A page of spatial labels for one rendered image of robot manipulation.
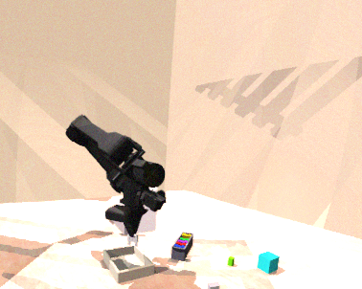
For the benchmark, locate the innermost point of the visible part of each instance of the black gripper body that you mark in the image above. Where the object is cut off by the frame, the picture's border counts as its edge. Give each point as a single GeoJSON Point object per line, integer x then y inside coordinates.
{"type": "Point", "coordinates": [127, 212]}

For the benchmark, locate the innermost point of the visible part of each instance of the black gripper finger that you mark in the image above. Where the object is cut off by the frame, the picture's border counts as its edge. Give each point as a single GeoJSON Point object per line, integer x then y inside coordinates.
{"type": "Point", "coordinates": [139, 219]}
{"type": "Point", "coordinates": [130, 227]}

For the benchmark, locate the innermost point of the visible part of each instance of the cyan cube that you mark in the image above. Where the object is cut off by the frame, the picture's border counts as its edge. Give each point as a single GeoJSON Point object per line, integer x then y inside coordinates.
{"type": "Point", "coordinates": [268, 262]}

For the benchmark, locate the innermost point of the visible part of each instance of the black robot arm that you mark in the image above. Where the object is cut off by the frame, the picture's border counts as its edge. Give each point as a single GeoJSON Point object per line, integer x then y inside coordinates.
{"type": "Point", "coordinates": [110, 150]}

